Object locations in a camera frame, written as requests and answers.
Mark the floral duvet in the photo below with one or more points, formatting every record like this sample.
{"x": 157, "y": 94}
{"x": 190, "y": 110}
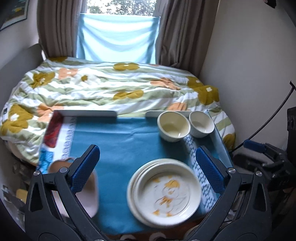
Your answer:
{"x": 130, "y": 89}

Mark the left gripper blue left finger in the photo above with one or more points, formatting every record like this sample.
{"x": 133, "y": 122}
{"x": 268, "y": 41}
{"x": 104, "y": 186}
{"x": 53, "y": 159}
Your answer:
{"x": 82, "y": 167}

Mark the pink square bowl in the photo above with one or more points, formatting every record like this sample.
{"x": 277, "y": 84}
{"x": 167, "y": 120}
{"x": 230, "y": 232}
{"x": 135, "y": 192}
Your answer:
{"x": 88, "y": 197}

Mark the cream ribbed bowl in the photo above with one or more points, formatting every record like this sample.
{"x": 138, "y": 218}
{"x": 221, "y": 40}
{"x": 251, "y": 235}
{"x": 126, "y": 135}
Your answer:
{"x": 173, "y": 126}

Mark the left brown curtain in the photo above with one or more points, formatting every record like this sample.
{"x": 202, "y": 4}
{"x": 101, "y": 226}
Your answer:
{"x": 57, "y": 24}

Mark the small white bowl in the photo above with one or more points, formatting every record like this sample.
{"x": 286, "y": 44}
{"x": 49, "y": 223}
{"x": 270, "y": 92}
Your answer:
{"x": 201, "y": 124}

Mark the grey headboard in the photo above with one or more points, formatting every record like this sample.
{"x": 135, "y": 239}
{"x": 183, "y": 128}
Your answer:
{"x": 14, "y": 70}

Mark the duck pattern deep plate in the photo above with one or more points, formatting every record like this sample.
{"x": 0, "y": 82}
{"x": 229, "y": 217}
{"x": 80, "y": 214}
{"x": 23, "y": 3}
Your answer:
{"x": 168, "y": 194}

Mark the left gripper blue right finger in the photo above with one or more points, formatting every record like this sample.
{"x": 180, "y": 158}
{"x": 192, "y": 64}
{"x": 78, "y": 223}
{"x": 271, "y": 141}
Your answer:
{"x": 212, "y": 168}

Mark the teal patterned tablecloth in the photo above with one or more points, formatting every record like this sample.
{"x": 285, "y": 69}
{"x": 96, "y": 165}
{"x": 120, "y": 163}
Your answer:
{"x": 125, "y": 145}

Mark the framed houses picture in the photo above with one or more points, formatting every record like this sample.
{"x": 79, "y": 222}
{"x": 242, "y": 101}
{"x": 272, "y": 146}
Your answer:
{"x": 13, "y": 12}

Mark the light blue window cloth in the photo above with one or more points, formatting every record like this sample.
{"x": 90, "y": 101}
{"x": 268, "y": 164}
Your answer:
{"x": 117, "y": 38}

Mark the brown curtain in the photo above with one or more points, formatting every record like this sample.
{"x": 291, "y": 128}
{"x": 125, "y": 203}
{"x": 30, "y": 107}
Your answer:
{"x": 57, "y": 24}
{"x": 184, "y": 34}

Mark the window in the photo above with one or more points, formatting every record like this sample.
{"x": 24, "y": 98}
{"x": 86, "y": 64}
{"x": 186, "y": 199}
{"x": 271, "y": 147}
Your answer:
{"x": 125, "y": 7}

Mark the plain white plate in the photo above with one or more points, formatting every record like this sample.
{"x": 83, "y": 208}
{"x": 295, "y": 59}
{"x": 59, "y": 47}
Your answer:
{"x": 134, "y": 194}

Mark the right brown curtain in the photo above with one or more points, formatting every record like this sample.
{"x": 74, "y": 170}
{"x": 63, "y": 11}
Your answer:
{"x": 184, "y": 34}

